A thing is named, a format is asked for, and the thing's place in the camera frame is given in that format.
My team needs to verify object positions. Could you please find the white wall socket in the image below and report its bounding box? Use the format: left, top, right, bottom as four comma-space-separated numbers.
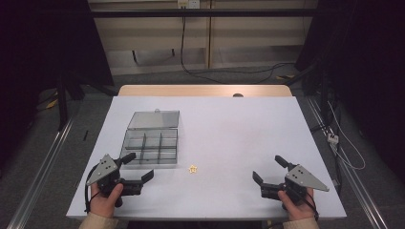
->
177, 0, 202, 10

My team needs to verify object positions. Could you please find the person's left hand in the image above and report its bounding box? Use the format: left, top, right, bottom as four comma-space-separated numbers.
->
89, 182, 125, 219

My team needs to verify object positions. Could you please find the person's right hand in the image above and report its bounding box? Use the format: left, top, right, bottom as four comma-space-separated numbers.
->
277, 187, 316, 221

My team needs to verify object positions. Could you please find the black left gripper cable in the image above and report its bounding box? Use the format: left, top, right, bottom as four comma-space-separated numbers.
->
83, 164, 100, 214

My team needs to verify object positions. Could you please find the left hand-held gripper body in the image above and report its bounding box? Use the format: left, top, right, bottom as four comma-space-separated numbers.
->
86, 154, 143, 208

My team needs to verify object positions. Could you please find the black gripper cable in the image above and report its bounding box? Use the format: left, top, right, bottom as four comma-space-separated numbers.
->
288, 186, 320, 221
83, 164, 100, 214

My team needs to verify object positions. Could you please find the metal floor rail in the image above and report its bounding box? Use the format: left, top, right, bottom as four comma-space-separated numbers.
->
305, 94, 390, 229
6, 117, 75, 229

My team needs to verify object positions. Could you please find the long black floor cable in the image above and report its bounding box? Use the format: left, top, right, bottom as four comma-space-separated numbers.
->
180, 15, 295, 86

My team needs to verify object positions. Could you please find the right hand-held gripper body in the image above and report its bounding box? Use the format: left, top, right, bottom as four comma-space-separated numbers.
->
260, 163, 330, 204

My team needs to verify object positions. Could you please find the clear plastic compartment box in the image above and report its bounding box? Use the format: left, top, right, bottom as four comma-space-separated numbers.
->
119, 108, 181, 167

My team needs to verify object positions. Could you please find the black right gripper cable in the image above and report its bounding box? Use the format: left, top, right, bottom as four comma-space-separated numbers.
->
288, 186, 320, 221

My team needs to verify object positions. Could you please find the black horizontal bar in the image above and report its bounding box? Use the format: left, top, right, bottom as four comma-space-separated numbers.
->
88, 8, 321, 19

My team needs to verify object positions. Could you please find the black metal stand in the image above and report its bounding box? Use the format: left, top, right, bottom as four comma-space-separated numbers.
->
55, 71, 71, 132

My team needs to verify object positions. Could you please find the dark curtain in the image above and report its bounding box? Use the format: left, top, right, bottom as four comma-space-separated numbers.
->
0, 0, 115, 170
294, 0, 405, 182

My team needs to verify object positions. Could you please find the white cable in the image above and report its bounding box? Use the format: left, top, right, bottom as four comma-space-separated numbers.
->
327, 100, 367, 171

